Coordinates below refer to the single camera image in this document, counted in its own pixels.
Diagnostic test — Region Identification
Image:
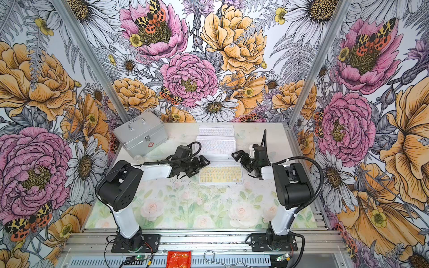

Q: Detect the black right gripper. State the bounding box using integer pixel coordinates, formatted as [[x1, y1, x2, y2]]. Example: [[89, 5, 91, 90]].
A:
[[231, 150, 258, 174]]

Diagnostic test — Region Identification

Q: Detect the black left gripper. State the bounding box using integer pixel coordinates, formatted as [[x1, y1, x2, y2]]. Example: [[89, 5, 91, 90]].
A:
[[181, 156, 210, 178]]

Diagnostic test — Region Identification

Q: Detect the yellow keyboard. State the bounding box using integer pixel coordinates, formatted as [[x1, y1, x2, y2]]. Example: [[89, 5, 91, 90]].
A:
[[199, 165, 244, 185]]

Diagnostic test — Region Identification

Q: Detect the white keyboard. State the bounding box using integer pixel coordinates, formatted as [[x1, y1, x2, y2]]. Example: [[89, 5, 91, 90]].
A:
[[198, 125, 235, 137], [196, 136, 236, 157]]

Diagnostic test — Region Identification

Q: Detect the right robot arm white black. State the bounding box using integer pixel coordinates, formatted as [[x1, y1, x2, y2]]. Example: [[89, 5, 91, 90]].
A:
[[231, 144, 315, 252]]

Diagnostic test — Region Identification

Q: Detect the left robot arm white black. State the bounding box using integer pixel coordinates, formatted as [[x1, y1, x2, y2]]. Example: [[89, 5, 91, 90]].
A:
[[96, 141, 210, 253]]

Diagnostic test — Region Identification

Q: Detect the silver metal case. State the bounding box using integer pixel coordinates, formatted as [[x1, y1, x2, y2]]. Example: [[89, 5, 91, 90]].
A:
[[114, 112, 169, 157]]

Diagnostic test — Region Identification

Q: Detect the red packet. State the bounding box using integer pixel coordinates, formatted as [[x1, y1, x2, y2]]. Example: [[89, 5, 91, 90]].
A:
[[166, 251, 192, 268]]

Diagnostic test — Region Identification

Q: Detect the aluminium front rail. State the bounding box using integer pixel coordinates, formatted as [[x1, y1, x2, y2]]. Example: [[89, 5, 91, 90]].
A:
[[62, 228, 346, 256]]

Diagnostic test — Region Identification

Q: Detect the black corrugated cable right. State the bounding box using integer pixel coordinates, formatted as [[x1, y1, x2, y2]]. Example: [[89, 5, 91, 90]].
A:
[[260, 129, 325, 215]]

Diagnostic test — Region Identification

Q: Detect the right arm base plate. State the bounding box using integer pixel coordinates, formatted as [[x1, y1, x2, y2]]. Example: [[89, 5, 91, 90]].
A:
[[250, 233, 298, 252]]

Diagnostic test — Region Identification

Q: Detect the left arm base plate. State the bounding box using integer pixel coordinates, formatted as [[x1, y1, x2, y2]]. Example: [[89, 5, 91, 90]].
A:
[[111, 233, 161, 253]]

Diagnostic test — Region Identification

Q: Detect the right aluminium frame post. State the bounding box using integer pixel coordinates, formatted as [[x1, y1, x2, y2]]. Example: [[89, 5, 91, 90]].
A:
[[287, 0, 352, 128]]

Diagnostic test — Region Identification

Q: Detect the aluminium frame post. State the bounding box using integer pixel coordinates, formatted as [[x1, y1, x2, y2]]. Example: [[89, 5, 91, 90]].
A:
[[287, 0, 352, 128], [53, 1, 131, 122]]

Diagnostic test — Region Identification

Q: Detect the left aluminium frame post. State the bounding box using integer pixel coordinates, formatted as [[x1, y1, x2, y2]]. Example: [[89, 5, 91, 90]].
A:
[[53, 1, 131, 122]]

